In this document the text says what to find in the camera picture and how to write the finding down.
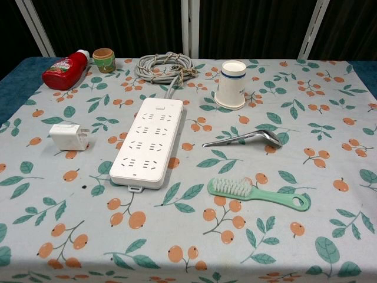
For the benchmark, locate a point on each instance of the white plug adapter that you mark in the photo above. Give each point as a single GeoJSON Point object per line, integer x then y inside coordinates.
{"type": "Point", "coordinates": [66, 138]}

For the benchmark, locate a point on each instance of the white power strip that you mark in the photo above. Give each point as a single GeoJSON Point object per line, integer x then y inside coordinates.
{"type": "Point", "coordinates": [147, 138]}

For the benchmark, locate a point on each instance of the floral fruit-print tablecloth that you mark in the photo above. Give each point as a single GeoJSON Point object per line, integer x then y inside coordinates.
{"type": "Point", "coordinates": [188, 236]}

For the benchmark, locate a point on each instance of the white paper cup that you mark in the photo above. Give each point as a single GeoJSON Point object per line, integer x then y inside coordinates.
{"type": "Point", "coordinates": [231, 88]}

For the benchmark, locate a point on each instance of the brown twine tie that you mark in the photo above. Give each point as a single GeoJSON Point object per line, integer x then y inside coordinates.
{"type": "Point", "coordinates": [184, 72]}

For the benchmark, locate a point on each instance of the metal spoon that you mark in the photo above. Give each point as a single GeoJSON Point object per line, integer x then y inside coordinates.
{"type": "Point", "coordinates": [265, 137]}

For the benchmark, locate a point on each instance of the green scrub brush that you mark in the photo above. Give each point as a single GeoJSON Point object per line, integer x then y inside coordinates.
{"type": "Point", "coordinates": [265, 196]}

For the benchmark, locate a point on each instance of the small brown green cup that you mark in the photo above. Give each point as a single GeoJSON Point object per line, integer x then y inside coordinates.
{"type": "Point", "coordinates": [103, 62]}

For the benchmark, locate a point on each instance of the black pleated curtain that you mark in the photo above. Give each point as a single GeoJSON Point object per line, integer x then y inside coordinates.
{"type": "Point", "coordinates": [117, 23]}

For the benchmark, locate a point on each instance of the red ketchup bottle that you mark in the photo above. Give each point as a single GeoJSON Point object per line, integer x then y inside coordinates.
{"type": "Point", "coordinates": [63, 72]}

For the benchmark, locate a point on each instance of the white frame post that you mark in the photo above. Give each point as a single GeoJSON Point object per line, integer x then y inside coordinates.
{"type": "Point", "coordinates": [190, 29]}
{"type": "Point", "coordinates": [36, 29]}
{"type": "Point", "coordinates": [313, 29]}

